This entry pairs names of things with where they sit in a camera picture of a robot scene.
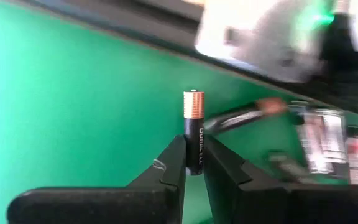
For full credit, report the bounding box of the black copper-top battery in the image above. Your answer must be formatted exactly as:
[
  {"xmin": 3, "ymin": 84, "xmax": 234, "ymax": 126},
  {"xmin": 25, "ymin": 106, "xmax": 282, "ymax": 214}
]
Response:
[
  {"xmin": 183, "ymin": 89, "xmax": 205, "ymax": 176},
  {"xmin": 203, "ymin": 97, "xmax": 288, "ymax": 135}
]

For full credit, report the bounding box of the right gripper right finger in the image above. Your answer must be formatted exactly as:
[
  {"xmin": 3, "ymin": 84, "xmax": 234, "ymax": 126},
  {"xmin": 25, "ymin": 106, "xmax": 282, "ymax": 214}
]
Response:
[{"xmin": 203, "ymin": 134, "xmax": 358, "ymax": 224}]

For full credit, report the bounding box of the green table mat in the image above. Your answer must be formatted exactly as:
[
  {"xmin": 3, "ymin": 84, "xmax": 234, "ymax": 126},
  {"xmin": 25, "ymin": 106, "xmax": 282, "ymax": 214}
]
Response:
[{"xmin": 0, "ymin": 0, "xmax": 358, "ymax": 224}]

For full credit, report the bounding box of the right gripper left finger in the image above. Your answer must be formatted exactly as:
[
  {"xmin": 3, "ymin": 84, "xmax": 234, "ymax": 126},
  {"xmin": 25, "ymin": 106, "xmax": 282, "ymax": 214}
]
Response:
[{"xmin": 6, "ymin": 134, "xmax": 188, "ymax": 224}]

